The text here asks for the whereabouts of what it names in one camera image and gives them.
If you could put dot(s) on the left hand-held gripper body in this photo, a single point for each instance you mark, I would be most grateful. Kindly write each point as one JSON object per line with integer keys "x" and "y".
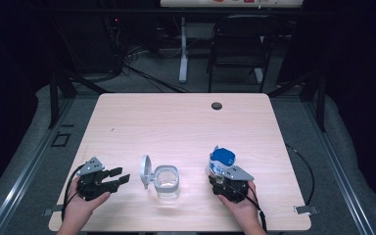
{"x": 91, "y": 186}

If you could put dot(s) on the person's left hand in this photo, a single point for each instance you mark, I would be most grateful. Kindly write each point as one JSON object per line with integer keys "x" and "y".
{"x": 76, "y": 212}

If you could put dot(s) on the black folding chair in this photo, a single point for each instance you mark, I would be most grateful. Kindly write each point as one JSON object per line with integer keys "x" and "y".
{"x": 241, "y": 49}

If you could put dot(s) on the black metal stand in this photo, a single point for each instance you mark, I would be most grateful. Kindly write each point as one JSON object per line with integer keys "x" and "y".
{"x": 321, "y": 104}
{"x": 54, "y": 98}

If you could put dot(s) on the dark equipment cabinet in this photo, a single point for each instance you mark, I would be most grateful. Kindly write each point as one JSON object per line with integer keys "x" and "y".
{"x": 88, "y": 42}

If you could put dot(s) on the white desk leg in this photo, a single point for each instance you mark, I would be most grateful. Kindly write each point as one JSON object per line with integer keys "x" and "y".
{"x": 258, "y": 75}
{"x": 183, "y": 58}

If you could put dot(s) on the person's right hand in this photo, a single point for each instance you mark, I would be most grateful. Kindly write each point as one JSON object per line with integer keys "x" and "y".
{"x": 246, "y": 212}

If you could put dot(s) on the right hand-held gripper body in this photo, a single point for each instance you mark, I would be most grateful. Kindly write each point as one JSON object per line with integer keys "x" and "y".
{"x": 235, "y": 191}

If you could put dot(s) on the dark round table grommet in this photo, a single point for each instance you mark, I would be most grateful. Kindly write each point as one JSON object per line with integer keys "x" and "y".
{"x": 216, "y": 105}

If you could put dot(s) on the aluminium floor rail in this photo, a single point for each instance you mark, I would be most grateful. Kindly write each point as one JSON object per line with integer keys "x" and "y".
{"x": 29, "y": 166}
{"x": 336, "y": 169}

